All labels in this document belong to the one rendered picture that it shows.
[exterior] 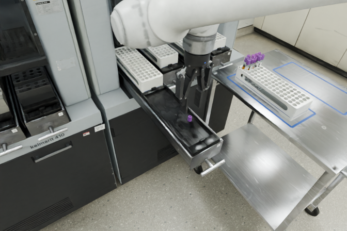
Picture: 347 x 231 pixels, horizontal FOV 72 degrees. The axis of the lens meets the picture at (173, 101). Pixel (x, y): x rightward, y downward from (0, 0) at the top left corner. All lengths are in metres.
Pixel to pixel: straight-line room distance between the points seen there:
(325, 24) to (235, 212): 2.17
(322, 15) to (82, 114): 2.61
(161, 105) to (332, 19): 2.37
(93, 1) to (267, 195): 1.19
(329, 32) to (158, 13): 2.66
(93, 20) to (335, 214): 1.70
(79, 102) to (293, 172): 1.18
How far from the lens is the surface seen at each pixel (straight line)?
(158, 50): 1.15
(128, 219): 1.55
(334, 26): 3.00
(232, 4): 0.40
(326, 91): 1.19
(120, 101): 1.05
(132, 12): 0.48
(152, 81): 0.96
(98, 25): 0.94
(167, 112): 0.89
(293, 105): 0.95
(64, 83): 1.01
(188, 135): 0.82
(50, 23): 0.90
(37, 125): 0.98
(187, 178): 1.66
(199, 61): 0.67
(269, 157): 1.53
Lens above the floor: 1.43
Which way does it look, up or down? 42 degrees down
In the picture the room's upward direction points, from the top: 3 degrees clockwise
